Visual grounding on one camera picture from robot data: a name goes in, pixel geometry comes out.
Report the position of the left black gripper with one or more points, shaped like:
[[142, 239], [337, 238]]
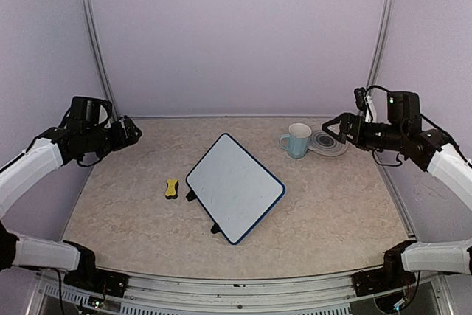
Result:
[[120, 140]]

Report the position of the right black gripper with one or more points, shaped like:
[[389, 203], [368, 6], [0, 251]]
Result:
[[358, 139]]

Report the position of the yellow whiteboard eraser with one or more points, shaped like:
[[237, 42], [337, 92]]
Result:
[[171, 189]]

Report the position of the blue-framed whiteboard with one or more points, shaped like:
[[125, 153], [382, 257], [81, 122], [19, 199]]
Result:
[[234, 188]]

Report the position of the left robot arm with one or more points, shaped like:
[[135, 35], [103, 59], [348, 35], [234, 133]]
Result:
[[48, 152]]

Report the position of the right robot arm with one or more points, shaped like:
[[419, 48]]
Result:
[[434, 152]]

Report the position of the blue striped plate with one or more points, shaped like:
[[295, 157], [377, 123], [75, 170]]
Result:
[[325, 145]]

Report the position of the light blue mug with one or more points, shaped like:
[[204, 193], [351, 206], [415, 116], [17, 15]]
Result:
[[295, 142]]

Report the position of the back aluminium table rail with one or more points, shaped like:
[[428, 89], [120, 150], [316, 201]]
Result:
[[190, 116]]

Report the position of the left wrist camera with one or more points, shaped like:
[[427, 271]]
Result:
[[87, 113]]

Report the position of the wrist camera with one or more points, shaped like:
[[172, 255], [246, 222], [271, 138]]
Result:
[[87, 113], [403, 107]]

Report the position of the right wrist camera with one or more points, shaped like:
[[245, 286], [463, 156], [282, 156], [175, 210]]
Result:
[[403, 107]]

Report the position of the left aluminium frame post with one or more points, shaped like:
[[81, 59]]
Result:
[[98, 55]]

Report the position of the aluminium frame post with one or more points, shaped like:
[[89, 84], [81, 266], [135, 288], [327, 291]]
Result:
[[98, 55], [386, 14]]

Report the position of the right side table rail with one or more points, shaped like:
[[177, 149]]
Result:
[[404, 216]]

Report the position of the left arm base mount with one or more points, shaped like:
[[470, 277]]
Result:
[[100, 281]]

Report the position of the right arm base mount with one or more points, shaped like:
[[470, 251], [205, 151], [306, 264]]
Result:
[[380, 280]]

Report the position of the right aluminium frame post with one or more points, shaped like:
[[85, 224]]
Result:
[[386, 14]]

